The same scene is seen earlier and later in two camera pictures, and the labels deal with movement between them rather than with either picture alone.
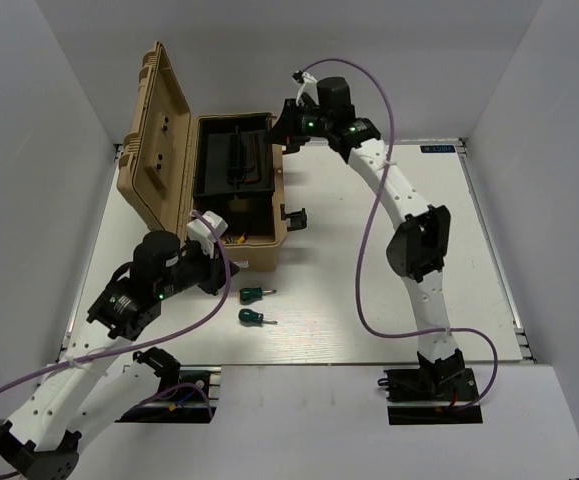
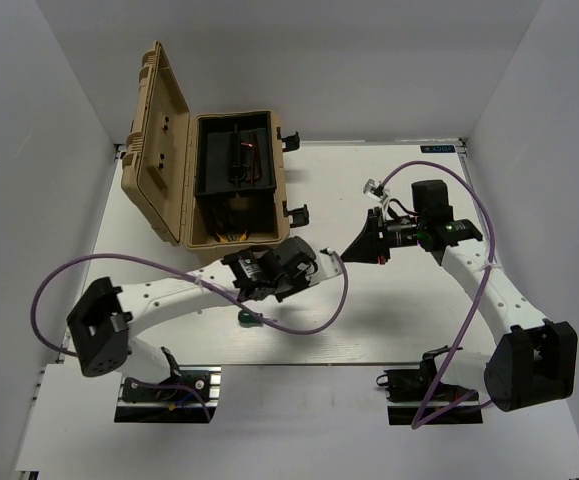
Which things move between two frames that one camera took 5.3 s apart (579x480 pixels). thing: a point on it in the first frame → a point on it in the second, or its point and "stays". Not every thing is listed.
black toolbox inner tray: x=233 y=156 stays
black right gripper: x=285 y=130 → x=368 y=247
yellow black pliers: x=234 y=239 stays
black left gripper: x=216 y=270 → x=303 y=282
